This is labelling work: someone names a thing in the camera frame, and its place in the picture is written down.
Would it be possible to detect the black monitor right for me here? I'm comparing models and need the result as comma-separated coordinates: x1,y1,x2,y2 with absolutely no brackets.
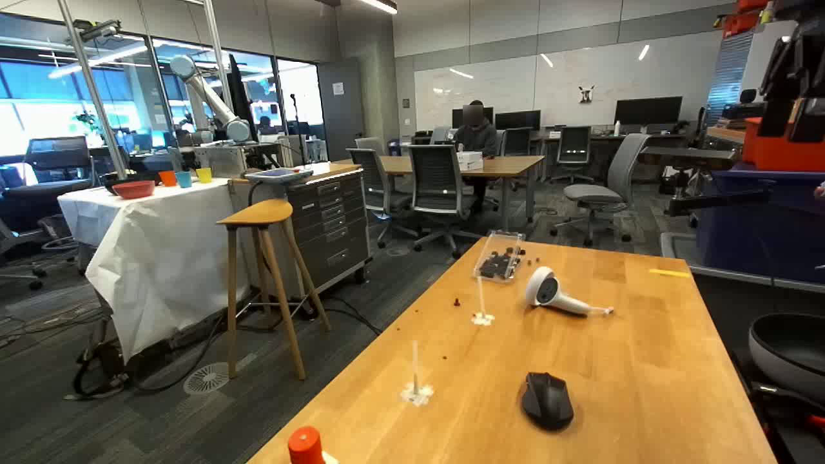
614,94,684,127

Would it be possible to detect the orange bin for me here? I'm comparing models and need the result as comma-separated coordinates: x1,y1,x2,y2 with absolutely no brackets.
743,118,825,170

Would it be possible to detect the black office chair left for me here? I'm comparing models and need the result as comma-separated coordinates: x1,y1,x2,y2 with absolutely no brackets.
0,136,95,259

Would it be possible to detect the wooden desk background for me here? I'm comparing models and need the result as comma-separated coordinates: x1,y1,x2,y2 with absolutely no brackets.
382,154,542,228

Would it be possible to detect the grey drawer cabinet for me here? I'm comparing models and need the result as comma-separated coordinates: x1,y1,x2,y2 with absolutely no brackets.
247,161,372,292

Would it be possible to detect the white grey office chair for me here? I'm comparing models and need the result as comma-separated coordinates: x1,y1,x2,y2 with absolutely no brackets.
563,133,648,245

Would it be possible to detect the wooden bar stool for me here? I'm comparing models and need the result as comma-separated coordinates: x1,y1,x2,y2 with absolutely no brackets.
221,198,331,379

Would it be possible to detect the grey office chair centre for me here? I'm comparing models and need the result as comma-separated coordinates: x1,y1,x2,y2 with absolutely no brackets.
411,145,478,257

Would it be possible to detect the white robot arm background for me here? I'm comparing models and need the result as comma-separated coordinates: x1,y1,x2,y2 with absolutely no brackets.
167,54,250,145

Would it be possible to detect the white cloth covered table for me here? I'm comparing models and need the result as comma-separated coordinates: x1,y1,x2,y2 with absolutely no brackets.
59,178,234,359

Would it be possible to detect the red bowl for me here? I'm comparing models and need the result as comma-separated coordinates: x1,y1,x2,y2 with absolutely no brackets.
113,180,154,198

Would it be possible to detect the white zip tie mount far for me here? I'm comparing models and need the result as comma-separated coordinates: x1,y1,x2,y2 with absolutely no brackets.
471,274,495,326

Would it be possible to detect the black computer mouse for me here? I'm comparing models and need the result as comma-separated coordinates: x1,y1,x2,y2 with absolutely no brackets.
520,372,576,431

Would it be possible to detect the seated person in dark clothes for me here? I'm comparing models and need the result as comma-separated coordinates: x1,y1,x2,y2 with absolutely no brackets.
453,100,495,156

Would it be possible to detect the black round stool seat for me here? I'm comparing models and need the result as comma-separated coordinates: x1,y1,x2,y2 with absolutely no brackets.
749,314,825,401

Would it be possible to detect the orange red bottle cap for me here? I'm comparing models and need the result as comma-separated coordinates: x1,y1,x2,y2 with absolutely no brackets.
290,426,326,464

